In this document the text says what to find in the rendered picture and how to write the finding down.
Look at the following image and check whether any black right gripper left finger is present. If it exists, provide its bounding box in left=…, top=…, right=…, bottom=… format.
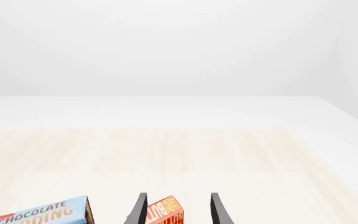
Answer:
left=122, top=192, right=149, bottom=224

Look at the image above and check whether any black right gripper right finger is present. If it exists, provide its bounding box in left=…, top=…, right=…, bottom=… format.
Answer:
left=210, top=192, right=236, bottom=224

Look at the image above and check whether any red butter box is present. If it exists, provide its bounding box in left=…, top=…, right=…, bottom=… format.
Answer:
left=126, top=195, right=186, bottom=224

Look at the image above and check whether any blue chocolate pudding box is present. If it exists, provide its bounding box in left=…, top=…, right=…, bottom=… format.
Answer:
left=0, top=195, right=96, bottom=224

